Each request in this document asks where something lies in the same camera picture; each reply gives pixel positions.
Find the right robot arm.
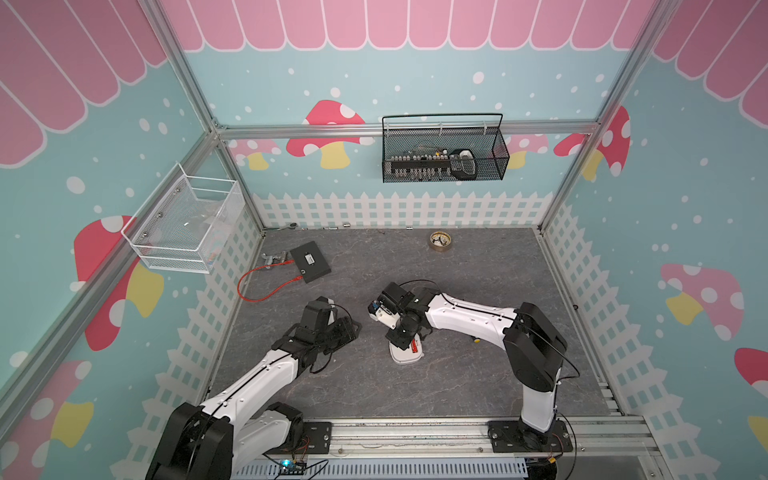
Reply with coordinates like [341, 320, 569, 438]
[368, 283, 568, 451]

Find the brown tape roll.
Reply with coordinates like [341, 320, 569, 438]
[428, 231, 453, 252]

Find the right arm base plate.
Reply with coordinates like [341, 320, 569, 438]
[487, 419, 574, 456]

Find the white wire basket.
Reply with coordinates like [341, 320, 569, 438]
[121, 164, 245, 274]

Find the white alarm clock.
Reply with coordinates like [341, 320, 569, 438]
[389, 335, 424, 365]

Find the metal bracket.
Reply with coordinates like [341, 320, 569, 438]
[261, 251, 287, 269]

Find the red cable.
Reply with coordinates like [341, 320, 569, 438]
[236, 259, 302, 303]

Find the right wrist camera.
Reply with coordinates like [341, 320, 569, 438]
[368, 282, 414, 329]

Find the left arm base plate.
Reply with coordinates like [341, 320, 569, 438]
[267, 422, 333, 456]

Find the aluminium rail frame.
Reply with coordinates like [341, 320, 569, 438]
[155, 415, 667, 480]

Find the black wire basket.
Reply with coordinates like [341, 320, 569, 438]
[381, 113, 510, 183]

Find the black connector strip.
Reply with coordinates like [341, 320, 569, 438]
[383, 155, 453, 182]

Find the green lit circuit board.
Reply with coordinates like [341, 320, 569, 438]
[278, 459, 307, 476]

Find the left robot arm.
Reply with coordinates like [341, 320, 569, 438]
[146, 308, 361, 479]

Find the black network switch box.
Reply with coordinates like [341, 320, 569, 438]
[289, 241, 331, 283]

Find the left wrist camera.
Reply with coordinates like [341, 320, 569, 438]
[300, 296, 334, 333]

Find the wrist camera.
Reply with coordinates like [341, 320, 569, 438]
[300, 296, 334, 333]
[368, 282, 414, 329]

